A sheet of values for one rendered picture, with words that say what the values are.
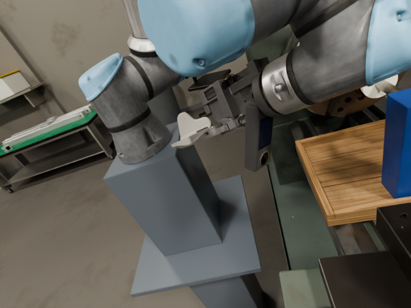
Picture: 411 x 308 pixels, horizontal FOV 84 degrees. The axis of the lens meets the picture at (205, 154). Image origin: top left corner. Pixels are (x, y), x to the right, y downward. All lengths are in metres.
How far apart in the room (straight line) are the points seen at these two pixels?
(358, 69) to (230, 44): 0.15
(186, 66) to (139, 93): 0.40
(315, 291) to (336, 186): 0.28
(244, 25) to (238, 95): 0.21
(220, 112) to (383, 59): 0.22
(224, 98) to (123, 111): 0.27
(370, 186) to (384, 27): 0.45
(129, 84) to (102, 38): 3.41
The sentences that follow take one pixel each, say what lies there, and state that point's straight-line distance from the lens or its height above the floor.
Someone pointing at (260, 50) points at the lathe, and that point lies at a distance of 0.86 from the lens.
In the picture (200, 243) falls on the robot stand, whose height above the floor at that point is 0.77.
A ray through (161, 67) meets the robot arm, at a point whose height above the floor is 1.27.
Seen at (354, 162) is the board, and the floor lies 0.88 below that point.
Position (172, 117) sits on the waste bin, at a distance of 3.38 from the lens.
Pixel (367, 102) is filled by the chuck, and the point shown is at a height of 0.95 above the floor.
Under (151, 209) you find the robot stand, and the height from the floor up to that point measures 0.96.
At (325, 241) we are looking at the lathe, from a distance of 0.97.
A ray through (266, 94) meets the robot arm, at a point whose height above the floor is 1.23.
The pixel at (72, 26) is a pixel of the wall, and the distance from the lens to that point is 4.10.
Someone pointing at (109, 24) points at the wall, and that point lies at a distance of 3.89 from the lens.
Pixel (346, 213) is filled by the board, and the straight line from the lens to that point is 0.58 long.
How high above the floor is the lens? 1.35
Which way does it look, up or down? 31 degrees down
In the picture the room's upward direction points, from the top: 24 degrees counter-clockwise
